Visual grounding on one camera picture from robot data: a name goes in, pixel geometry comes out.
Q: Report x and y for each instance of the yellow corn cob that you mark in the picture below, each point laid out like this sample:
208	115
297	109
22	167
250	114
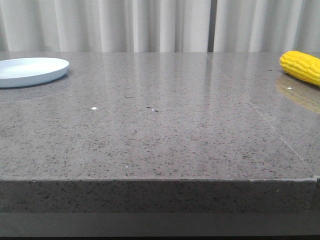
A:
302	66

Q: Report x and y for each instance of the white pleated curtain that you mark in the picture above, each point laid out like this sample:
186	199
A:
160	25

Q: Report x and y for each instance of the light blue round plate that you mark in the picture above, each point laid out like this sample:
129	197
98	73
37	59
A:
24	72

